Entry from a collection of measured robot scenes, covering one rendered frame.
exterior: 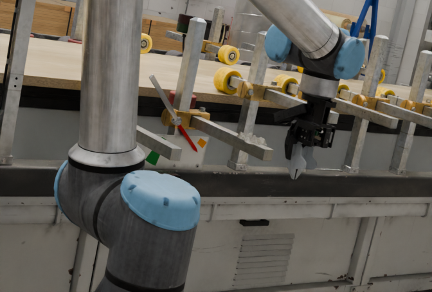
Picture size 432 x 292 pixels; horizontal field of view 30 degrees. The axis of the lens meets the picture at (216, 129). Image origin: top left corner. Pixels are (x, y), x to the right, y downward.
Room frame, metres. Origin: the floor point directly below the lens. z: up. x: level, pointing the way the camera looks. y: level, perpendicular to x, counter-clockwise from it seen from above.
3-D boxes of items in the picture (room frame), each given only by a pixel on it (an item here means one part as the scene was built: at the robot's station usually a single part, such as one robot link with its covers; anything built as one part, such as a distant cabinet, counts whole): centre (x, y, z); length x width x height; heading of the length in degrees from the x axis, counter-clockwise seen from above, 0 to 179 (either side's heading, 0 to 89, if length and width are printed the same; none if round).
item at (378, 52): (2.72, -0.48, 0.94); 0.04 x 0.04 x 0.48; 38
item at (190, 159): (2.22, 0.12, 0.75); 0.26 x 0.01 x 0.10; 128
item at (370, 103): (2.74, -0.50, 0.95); 0.14 x 0.06 x 0.05; 128
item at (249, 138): (2.06, -0.10, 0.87); 0.09 x 0.07 x 0.02; 38
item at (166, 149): (2.05, 0.22, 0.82); 0.44 x 0.03 x 0.04; 38
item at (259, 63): (2.41, -0.09, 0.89); 0.04 x 0.04 x 0.48; 38
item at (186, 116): (2.27, 0.09, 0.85); 0.14 x 0.06 x 0.05; 128
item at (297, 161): (1.90, -0.21, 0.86); 0.06 x 0.03 x 0.09; 40
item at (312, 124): (1.90, -0.22, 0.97); 0.09 x 0.08 x 0.12; 40
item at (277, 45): (1.82, -0.14, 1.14); 0.12 x 0.12 x 0.09; 41
